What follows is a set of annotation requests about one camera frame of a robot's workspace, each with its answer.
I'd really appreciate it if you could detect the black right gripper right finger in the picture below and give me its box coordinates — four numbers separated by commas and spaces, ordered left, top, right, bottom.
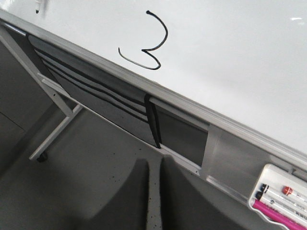
160, 157, 280, 230

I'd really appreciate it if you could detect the pink marker in tray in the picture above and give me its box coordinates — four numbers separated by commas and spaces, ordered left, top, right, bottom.
252, 200, 307, 230

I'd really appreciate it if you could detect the white marker in tray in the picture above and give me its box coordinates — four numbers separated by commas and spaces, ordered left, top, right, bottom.
255, 184, 307, 227

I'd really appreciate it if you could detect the red capped marker in tray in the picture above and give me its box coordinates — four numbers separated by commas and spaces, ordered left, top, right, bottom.
282, 186, 307, 204

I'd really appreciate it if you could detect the white plastic marker tray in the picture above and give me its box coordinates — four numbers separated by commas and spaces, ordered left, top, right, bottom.
247, 163, 307, 230

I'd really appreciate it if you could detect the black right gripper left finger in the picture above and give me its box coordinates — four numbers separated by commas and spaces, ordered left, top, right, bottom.
0, 159, 149, 230

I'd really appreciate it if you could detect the grey fabric pocket organizer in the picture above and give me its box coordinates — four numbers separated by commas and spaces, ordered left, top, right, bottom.
28, 35, 160, 148

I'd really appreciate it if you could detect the white whiteboard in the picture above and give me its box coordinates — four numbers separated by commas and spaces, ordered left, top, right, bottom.
0, 0, 307, 157

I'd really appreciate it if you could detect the white metal stand frame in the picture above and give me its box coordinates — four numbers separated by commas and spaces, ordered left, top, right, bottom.
0, 20, 307, 202

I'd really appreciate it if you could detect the black caster wheel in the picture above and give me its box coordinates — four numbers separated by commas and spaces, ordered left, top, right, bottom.
36, 152, 48, 163

